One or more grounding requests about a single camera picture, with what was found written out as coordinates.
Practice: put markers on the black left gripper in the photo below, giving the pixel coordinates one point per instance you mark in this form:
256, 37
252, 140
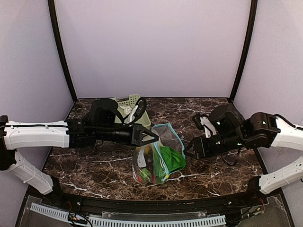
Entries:
135, 135

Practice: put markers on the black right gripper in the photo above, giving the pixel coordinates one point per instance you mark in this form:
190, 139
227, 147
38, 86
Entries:
199, 147

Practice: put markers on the green bok choy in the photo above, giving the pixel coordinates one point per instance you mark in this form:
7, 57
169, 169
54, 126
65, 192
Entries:
173, 160

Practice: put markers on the clear zip top bag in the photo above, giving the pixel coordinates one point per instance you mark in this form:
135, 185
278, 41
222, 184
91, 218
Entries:
155, 162

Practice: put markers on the white garlic bulb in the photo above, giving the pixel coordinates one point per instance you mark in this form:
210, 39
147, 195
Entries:
126, 109

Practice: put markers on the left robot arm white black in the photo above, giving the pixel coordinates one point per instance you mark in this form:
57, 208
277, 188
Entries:
103, 122

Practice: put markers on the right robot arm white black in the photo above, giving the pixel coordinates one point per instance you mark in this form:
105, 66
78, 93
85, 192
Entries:
226, 129

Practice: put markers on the beige plastic basket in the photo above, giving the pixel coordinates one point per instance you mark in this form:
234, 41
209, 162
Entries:
131, 100

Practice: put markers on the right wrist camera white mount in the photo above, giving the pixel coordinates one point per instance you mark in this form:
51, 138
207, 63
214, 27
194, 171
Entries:
202, 123

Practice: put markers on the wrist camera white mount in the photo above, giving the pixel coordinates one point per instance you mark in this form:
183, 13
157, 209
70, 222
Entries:
202, 123
137, 112

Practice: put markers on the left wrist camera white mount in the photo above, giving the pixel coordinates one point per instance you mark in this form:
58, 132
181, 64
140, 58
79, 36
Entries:
137, 112

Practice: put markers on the black curved front rail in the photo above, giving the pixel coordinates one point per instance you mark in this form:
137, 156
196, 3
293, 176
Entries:
229, 205

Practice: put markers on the white slotted cable duct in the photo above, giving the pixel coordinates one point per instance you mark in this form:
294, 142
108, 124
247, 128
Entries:
111, 219

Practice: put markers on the right black frame post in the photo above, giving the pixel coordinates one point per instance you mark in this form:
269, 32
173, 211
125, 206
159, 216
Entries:
245, 50

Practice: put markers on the black frame post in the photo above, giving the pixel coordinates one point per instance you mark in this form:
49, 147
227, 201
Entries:
245, 50
60, 50

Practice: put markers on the left black frame post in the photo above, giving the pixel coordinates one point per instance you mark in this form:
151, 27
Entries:
60, 50

